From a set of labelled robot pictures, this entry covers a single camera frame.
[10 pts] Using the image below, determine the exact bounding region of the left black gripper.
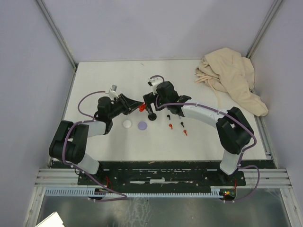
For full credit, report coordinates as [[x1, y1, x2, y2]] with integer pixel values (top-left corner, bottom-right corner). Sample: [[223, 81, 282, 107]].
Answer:
[[108, 93, 143, 119]]

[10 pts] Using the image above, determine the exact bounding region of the red earbud case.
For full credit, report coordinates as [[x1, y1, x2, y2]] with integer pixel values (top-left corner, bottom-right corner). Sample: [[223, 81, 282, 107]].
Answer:
[[139, 103, 146, 112]]

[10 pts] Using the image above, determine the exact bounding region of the white earbud case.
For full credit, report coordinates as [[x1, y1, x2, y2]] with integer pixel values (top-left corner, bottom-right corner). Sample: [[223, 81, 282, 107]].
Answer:
[[123, 120, 132, 129]]

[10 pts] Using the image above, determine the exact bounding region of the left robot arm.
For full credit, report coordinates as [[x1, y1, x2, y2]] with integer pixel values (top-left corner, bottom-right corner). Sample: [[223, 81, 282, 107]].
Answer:
[[49, 94, 143, 184]]

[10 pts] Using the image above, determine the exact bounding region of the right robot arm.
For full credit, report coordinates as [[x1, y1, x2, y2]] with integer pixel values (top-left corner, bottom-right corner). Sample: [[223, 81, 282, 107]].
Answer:
[[143, 77, 257, 185]]

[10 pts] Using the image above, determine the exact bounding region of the black earbud case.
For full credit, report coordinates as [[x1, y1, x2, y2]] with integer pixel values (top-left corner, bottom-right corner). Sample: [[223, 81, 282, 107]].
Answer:
[[148, 113, 157, 121]]

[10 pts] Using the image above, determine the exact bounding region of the purple earbud case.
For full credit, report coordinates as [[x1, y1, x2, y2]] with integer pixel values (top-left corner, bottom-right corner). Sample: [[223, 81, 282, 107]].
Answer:
[[137, 121, 148, 131]]

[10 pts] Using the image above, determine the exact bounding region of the beige cloth bag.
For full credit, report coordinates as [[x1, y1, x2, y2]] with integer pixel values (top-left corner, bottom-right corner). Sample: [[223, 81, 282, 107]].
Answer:
[[195, 47, 268, 116]]

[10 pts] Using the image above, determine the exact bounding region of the white paper corner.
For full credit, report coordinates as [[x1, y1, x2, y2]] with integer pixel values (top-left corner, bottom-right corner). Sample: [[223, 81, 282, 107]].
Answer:
[[36, 212, 64, 227]]

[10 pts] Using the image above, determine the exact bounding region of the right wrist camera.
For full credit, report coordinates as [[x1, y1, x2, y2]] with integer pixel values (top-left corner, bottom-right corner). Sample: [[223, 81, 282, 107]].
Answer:
[[147, 75, 165, 94]]

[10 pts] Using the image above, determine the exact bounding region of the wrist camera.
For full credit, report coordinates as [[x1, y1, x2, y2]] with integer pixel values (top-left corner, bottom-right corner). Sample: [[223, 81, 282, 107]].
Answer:
[[106, 85, 118, 99], [147, 75, 165, 94]]

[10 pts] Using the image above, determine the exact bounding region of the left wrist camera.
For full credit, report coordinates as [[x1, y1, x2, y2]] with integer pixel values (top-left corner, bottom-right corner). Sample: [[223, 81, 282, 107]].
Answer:
[[106, 85, 118, 99]]

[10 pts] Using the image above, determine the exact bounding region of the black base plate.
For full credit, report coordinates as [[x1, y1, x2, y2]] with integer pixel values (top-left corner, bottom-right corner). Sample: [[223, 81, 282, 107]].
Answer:
[[78, 161, 246, 193]]

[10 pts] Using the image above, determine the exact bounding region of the white cable duct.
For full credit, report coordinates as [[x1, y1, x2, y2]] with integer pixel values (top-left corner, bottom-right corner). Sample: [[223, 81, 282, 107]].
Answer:
[[44, 186, 225, 197]]

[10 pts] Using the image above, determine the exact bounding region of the aluminium frame rail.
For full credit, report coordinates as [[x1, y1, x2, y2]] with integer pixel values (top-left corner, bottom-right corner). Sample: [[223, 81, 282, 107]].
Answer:
[[35, 168, 292, 189]]

